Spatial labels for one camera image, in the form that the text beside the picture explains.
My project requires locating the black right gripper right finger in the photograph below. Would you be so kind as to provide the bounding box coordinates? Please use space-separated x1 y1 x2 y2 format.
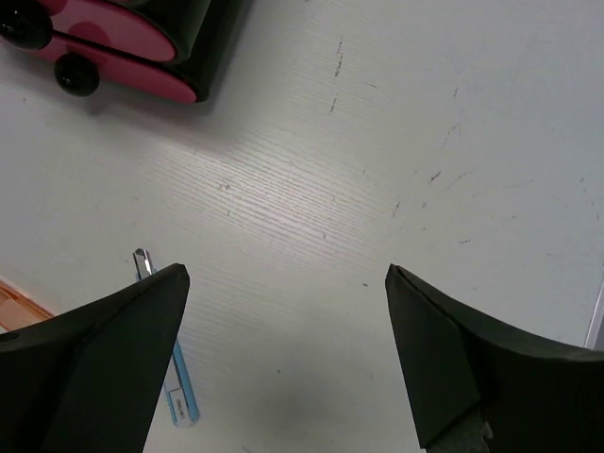
385 265 603 452

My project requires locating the black pink drawer organizer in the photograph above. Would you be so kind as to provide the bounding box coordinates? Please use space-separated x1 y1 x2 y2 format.
1 0 247 104

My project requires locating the light blue utility knife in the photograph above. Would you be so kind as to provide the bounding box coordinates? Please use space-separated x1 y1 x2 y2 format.
132 248 200 428

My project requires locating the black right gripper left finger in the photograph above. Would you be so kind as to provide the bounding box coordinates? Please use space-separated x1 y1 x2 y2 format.
1 263 190 452

